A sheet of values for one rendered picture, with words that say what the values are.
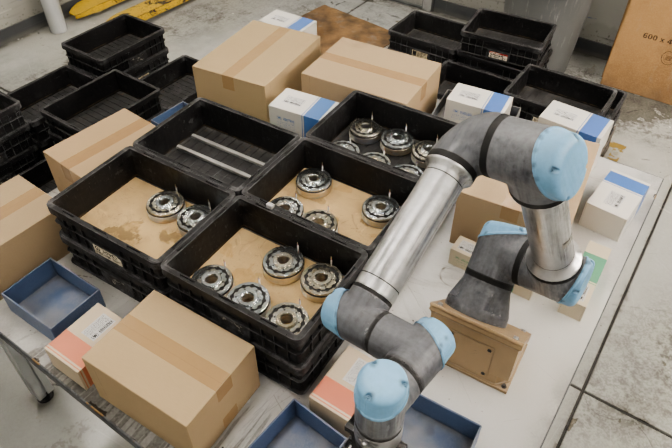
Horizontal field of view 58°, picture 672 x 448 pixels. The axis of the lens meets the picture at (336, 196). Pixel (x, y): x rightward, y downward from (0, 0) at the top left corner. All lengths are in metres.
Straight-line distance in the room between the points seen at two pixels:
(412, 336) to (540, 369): 0.69
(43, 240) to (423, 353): 1.20
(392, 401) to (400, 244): 0.28
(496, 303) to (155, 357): 0.76
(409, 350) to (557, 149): 0.40
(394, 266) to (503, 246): 0.47
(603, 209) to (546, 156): 0.90
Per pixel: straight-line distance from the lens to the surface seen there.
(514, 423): 1.52
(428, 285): 1.71
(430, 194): 1.06
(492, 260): 1.45
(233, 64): 2.24
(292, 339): 1.30
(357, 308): 1.01
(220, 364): 1.37
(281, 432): 1.46
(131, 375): 1.40
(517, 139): 1.06
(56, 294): 1.82
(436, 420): 1.48
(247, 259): 1.59
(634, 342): 2.69
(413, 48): 3.33
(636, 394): 2.55
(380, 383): 0.89
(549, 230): 1.22
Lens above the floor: 2.00
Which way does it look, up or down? 42 degrees down
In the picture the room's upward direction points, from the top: straight up
